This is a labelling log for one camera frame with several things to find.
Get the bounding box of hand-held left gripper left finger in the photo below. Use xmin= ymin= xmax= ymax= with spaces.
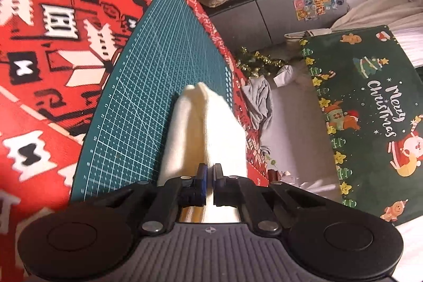
xmin=91 ymin=164 xmax=209 ymax=234

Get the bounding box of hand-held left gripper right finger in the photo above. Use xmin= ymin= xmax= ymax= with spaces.
xmin=213 ymin=164 xmax=326 ymax=235

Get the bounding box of white knit vest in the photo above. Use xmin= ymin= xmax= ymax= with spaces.
xmin=157 ymin=82 xmax=248 ymax=223

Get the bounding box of grey sweater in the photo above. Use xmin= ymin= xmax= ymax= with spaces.
xmin=243 ymin=77 xmax=273 ymax=131

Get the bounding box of green cutting mat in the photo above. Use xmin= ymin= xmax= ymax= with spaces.
xmin=69 ymin=0 xmax=233 ymax=203

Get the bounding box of white hanging cloth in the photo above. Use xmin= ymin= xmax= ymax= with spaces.
xmin=273 ymin=64 xmax=298 ymax=87

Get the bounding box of small Christmas tree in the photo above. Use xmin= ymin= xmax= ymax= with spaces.
xmin=236 ymin=47 xmax=288 ymax=78

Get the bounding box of grey refrigerator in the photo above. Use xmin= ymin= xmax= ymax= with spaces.
xmin=208 ymin=0 xmax=349 ymax=46

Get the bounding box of red patterned blanket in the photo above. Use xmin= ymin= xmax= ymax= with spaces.
xmin=0 ymin=0 xmax=270 ymax=282

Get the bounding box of green Christmas wall cloth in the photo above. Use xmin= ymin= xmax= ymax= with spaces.
xmin=299 ymin=25 xmax=423 ymax=226

